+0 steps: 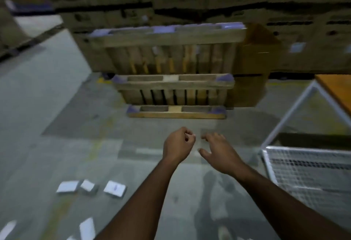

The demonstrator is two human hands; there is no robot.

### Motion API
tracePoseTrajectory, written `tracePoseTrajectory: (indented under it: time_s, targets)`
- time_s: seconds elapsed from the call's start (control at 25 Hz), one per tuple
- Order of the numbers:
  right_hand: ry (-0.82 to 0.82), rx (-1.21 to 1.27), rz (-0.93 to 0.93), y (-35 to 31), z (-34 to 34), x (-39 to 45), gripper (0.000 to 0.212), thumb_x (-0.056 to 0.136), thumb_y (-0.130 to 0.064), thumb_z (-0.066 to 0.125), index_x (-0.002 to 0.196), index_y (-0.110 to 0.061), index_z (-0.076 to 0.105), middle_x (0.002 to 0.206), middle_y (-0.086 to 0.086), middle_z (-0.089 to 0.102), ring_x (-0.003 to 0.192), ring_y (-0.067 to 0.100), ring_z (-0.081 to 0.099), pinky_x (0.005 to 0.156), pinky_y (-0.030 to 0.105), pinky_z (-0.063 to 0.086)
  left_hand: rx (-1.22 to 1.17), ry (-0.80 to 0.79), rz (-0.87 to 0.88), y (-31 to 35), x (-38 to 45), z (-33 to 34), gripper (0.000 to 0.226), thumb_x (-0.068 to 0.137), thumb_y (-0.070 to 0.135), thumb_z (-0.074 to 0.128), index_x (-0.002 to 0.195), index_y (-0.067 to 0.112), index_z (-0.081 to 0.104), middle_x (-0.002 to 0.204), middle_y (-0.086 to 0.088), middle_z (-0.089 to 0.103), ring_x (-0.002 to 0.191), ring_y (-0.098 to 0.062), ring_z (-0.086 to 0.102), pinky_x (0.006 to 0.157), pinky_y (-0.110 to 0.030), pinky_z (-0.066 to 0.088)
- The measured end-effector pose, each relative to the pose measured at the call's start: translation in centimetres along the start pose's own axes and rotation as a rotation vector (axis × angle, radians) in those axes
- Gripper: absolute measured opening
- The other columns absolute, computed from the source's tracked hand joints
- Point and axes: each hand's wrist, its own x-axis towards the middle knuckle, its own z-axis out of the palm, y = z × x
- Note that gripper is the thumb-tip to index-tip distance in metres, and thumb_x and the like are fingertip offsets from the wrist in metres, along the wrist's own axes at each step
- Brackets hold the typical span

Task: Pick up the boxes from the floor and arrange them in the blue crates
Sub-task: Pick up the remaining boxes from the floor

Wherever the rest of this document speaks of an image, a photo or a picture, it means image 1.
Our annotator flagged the person's left hand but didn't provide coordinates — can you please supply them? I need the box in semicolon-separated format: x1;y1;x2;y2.
163;127;197;164

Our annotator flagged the person's right hand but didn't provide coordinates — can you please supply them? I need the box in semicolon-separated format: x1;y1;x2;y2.
198;132;246;177

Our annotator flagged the person's left forearm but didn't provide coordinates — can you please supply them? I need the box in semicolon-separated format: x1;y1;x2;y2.
93;157;182;240

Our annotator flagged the person's right forearm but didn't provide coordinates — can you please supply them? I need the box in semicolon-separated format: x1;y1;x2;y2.
230;163;351;240

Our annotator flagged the flat wooden pallet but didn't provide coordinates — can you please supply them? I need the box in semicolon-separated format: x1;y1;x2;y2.
126;105;227;120

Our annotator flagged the medium wooden pallet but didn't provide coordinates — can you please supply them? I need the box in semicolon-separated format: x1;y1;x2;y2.
111;73;235;106

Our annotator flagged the white paper sheet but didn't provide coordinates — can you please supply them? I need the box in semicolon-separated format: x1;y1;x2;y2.
103;180;127;198
79;217;96;240
0;220;17;240
80;179;99;195
56;181;80;194

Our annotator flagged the brown cardboard box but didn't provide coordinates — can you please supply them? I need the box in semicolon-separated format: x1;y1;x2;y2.
226;23;281;108

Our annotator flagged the large wooden pallet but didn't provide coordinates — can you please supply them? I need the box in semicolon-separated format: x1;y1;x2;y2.
87;22;247;75

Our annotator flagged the white wire mesh basket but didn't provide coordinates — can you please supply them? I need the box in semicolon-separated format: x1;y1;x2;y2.
262;146;351;224

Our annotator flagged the orange top white frame table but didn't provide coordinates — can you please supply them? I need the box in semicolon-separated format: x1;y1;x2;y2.
261;74;351;150

